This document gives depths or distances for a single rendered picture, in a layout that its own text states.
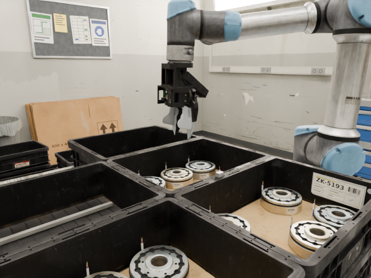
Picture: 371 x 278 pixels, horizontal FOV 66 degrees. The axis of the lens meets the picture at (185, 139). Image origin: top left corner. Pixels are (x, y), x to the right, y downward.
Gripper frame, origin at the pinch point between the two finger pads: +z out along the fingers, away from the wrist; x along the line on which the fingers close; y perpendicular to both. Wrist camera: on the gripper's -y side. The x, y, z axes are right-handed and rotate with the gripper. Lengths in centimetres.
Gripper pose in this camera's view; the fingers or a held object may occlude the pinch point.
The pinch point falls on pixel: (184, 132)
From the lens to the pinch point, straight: 84.2
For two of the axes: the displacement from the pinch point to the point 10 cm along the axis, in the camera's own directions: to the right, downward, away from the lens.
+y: -7.5, 1.6, -6.5
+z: -0.3, 9.6, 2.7
